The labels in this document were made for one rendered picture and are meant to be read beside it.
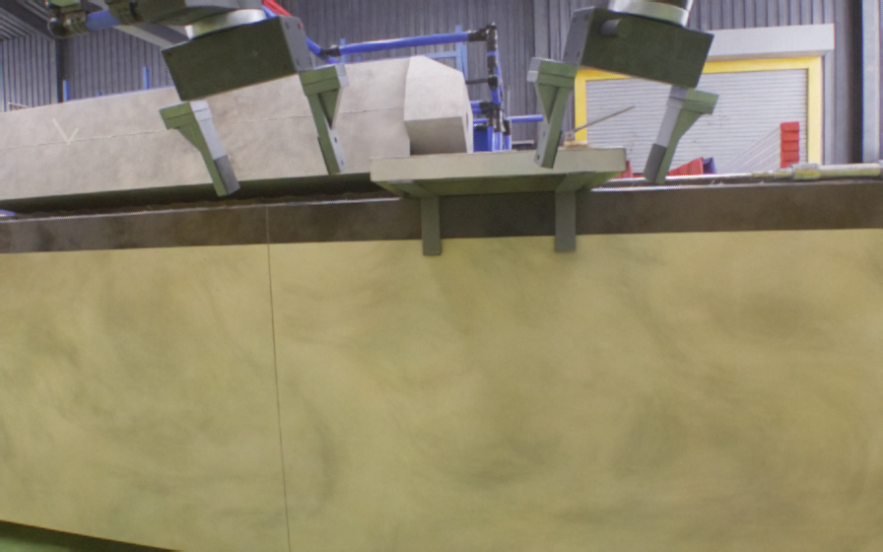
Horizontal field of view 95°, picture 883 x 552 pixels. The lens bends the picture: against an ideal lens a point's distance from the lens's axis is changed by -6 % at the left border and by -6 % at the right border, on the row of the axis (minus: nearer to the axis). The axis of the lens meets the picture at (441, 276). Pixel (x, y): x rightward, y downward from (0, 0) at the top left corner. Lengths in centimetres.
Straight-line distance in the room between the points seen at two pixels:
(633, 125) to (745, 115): 255
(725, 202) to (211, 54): 68
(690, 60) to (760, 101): 1225
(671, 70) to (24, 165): 117
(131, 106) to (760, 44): 1229
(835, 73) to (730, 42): 267
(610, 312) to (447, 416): 31
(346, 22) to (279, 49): 1279
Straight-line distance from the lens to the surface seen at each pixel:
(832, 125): 1354
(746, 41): 1253
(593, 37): 47
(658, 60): 50
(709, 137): 1212
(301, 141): 80
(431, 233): 70
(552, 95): 48
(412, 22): 1269
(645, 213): 72
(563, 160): 53
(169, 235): 93
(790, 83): 1319
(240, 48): 48
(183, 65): 52
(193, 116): 53
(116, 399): 108
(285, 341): 82
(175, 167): 93
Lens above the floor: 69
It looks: 4 degrees down
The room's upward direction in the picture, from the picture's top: 2 degrees counter-clockwise
